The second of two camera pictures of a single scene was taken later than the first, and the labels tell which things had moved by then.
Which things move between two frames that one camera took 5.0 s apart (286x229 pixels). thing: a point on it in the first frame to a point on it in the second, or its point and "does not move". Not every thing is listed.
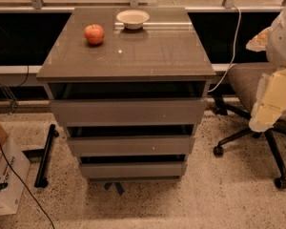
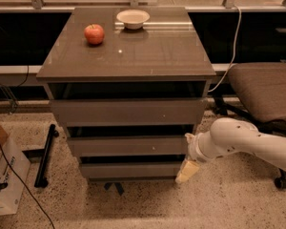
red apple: (94, 33) does not move
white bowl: (132, 19) does not move
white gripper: (282, 42) to (194, 149)
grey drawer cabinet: (131, 85) does not move
